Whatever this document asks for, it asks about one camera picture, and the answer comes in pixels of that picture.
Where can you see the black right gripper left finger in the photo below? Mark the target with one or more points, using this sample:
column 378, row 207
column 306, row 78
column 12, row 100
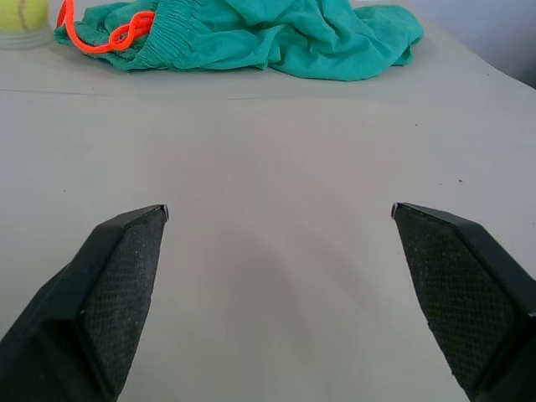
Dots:
column 104, row 301

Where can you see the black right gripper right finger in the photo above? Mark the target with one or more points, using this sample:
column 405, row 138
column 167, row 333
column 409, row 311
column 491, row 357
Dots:
column 460, row 301

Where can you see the yellow-green tennis ball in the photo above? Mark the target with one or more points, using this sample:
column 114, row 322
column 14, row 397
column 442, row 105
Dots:
column 22, row 14

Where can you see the teal green cloth shorts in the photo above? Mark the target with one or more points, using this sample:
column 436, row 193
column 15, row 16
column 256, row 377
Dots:
column 268, row 37

